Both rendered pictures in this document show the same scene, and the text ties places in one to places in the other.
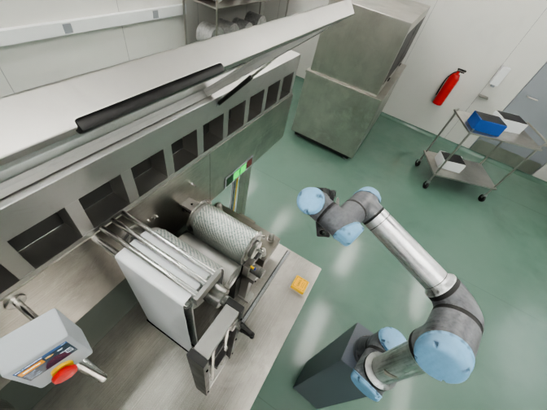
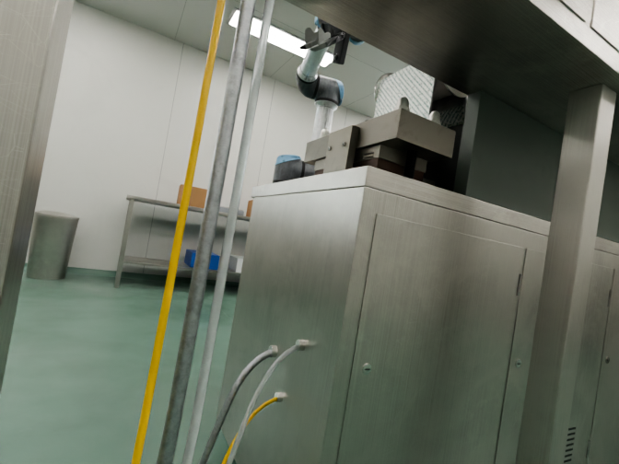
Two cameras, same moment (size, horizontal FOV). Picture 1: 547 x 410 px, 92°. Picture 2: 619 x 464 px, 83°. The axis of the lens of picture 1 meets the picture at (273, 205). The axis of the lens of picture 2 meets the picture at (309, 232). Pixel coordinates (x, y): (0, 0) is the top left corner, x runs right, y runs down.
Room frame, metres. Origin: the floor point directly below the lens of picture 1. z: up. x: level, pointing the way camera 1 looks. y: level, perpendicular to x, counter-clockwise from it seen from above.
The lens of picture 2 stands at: (1.50, 0.66, 0.74)
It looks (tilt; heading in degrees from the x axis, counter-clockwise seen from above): 1 degrees up; 223
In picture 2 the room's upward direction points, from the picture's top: 9 degrees clockwise
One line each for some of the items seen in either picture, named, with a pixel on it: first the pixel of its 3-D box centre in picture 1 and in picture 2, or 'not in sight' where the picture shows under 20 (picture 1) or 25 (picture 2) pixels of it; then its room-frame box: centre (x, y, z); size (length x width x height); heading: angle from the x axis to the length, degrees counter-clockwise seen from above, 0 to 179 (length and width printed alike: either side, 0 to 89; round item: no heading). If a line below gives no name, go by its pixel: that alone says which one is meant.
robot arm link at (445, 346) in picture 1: (402, 360); (321, 133); (0.28, -0.51, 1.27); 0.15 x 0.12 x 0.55; 148
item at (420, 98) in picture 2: not in sight; (397, 124); (0.65, 0.13, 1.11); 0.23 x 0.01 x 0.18; 71
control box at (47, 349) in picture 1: (50, 353); not in sight; (0.04, 0.25, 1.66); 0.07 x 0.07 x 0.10; 56
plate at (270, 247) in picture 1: (238, 233); (367, 149); (0.77, 0.14, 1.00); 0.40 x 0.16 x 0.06; 71
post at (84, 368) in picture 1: (85, 368); not in sight; (0.04, 0.25, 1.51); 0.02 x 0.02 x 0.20
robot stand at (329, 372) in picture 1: (334, 372); not in sight; (0.39, -0.59, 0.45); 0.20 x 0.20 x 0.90; 66
